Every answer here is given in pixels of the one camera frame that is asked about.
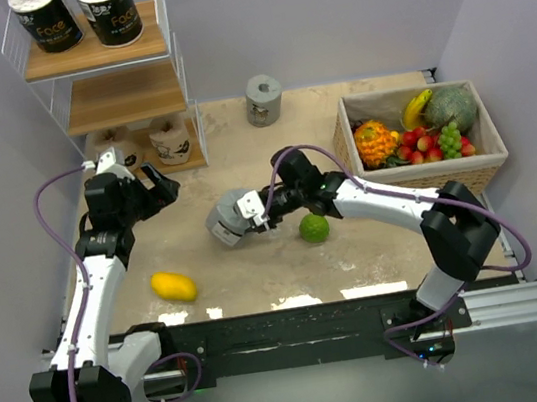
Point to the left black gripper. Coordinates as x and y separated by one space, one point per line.
164 194

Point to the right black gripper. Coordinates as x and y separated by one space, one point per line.
272 220

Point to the brown paper roll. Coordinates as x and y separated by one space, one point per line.
170 139
120 138

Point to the grey paper roll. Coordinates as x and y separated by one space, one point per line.
224 221
263 100

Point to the black paper roll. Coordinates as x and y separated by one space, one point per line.
116 23
51 24

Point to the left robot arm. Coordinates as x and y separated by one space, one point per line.
85 366

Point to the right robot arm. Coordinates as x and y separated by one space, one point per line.
459 232

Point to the green lime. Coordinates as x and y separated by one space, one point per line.
314 229

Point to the orange pineapple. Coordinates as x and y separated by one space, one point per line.
375 143

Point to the yellow mango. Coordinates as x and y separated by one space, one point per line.
173 286

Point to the wicker fruit basket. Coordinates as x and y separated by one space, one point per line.
387 107

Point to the red apples cluster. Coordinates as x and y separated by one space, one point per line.
421 146

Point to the yellow banana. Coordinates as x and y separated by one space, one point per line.
412 116

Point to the green grapes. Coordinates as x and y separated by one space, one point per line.
450 141

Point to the green melon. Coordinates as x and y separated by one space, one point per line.
452 104

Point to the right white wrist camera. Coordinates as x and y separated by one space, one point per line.
251 209

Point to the white wire wooden shelf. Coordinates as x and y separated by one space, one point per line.
92 87

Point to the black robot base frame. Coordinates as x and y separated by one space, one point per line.
391 326

